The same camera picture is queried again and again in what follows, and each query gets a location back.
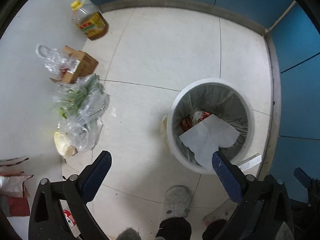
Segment white paper tissue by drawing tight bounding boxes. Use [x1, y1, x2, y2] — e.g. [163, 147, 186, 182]
[180, 114, 240, 170]

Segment white round trash bin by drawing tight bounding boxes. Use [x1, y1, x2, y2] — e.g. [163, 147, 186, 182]
[160, 78, 254, 175]

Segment blue kitchen cabinets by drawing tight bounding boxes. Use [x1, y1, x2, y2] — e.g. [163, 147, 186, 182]
[76, 0, 320, 203]

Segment right grey slipper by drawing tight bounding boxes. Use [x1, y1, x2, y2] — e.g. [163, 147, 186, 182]
[203, 199, 238, 226]

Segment grey slipper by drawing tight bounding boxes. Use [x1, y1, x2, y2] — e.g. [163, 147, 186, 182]
[163, 185, 191, 219]
[203, 199, 238, 226]

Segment right black trouser leg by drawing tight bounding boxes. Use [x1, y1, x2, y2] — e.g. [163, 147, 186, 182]
[202, 219, 227, 240]

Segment black trouser leg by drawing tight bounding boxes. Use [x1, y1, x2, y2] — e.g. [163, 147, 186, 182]
[202, 219, 227, 240]
[156, 217, 191, 240]

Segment pale cabbage piece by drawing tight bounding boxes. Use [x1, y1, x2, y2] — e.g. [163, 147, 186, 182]
[54, 131, 77, 158]

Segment left grey slipper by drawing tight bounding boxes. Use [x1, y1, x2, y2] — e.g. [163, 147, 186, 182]
[163, 185, 191, 219]

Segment left black trouser leg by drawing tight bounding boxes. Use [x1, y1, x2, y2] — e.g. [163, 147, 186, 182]
[156, 217, 191, 240]

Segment clear bag with greens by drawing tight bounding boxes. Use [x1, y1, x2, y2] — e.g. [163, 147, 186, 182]
[54, 73, 110, 154]

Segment clear crumpled plastic bag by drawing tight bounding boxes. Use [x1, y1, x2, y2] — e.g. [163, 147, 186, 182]
[35, 44, 77, 74]

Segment brown cardboard box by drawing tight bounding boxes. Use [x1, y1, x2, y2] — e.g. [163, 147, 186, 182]
[49, 45, 99, 83]

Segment yellow cooking oil bottle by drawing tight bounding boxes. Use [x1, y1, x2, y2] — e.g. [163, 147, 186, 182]
[71, 0, 109, 41]

